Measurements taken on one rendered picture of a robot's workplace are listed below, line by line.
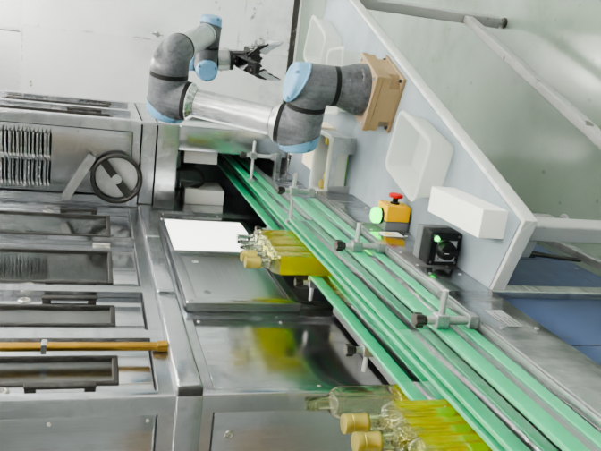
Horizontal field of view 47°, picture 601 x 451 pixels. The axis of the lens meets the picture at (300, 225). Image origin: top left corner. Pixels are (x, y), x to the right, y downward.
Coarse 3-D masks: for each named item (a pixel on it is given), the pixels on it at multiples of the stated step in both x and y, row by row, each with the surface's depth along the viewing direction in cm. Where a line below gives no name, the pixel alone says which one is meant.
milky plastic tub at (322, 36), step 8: (312, 16) 261; (312, 24) 264; (320, 24) 253; (328, 24) 259; (312, 32) 265; (320, 32) 266; (328, 32) 251; (336, 32) 254; (312, 40) 267; (320, 40) 268; (328, 40) 247; (336, 40) 248; (304, 48) 269; (312, 48) 269; (320, 48) 270; (328, 48) 249; (304, 56) 269; (312, 56) 269; (320, 56) 249
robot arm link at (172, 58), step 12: (204, 24) 232; (216, 24) 236; (168, 36) 208; (180, 36) 207; (192, 36) 216; (204, 36) 224; (216, 36) 236; (168, 48) 203; (180, 48) 204; (192, 48) 210; (204, 48) 239; (216, 48) 241; (156, 60) 203; (168, 60) 202; (180, 60) 203; (156, 72) 203; (168, 72) 202; (180, 72) 204
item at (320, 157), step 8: (320, 136) 245; (328, 136) 231; (320, 144) 246; (320, 152) 247; (328, 152) 231; (312, 160) 247; (320, 160) 247; (328, 160) 231; (312, 168) 248; (320, 168) 248; (328, 168) 232; (312, 176) 248; (320, 176) 249; (328, 176) 234; (312, 184) 249
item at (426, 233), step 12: (420, 228) 166; (432, 228) 164; (444, 228) 165; (420, 240) 166; (432, 240) 161; (444, 240) 161; (456, 240) 162; (420, 252) 165; (432, 252) 162; (432, 264) 162; (444, 264) 163; (456, 264) 164
